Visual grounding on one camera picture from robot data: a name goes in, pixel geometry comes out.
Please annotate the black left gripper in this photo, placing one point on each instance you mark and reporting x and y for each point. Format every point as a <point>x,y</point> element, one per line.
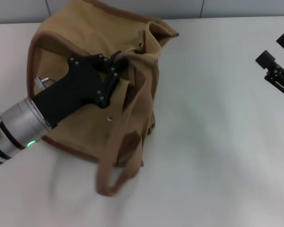
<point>80,82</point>

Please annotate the khaki canvas food bag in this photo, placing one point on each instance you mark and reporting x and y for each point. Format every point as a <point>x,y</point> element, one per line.
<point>85,30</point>

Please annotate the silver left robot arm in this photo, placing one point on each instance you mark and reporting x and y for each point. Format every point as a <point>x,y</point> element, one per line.
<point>16,125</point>

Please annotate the small metal bag fitting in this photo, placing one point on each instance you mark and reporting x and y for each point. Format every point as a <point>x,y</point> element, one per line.
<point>141,46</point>

